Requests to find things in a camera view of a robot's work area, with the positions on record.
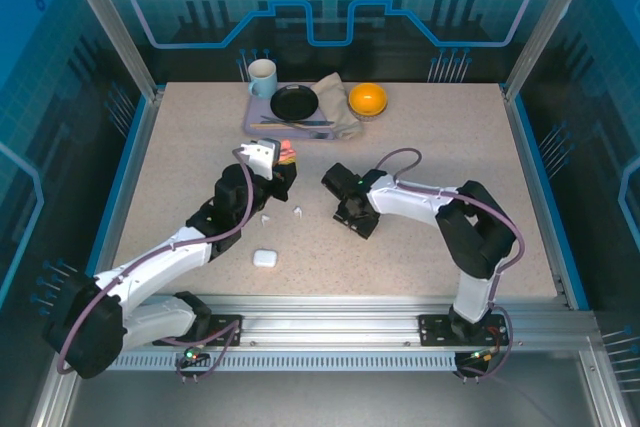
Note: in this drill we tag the lavender serving tray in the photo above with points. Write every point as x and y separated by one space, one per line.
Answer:
257 109

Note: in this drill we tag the orange bowl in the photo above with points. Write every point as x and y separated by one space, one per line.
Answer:
368 99

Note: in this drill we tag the grey metal base panel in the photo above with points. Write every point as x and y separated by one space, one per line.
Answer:
320 397

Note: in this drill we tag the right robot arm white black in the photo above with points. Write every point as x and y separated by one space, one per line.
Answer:
480 242

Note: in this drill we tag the aluminium frame post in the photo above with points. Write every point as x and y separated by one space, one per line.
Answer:
112 22
545 22

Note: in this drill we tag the wooden chopstick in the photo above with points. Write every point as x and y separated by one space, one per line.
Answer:
275 125

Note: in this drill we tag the aluminium side rail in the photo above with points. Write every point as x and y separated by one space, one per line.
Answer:
139 147
525 147

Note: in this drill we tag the dark table knife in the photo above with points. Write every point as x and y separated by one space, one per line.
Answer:
315 122

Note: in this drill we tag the white earbud charging case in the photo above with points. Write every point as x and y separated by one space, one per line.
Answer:
264 258

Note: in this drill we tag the light blue mug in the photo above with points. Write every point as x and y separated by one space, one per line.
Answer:
262 78

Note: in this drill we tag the black round plate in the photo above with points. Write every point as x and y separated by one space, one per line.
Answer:
294 100

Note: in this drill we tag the beige folded cloth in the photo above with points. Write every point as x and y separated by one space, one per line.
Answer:
337 102

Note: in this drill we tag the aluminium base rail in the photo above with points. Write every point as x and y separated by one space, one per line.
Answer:
325 319

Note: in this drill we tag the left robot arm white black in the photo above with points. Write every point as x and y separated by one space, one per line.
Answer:
95 332

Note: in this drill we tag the pink earbud charging case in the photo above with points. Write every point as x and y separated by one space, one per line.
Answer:
286 146

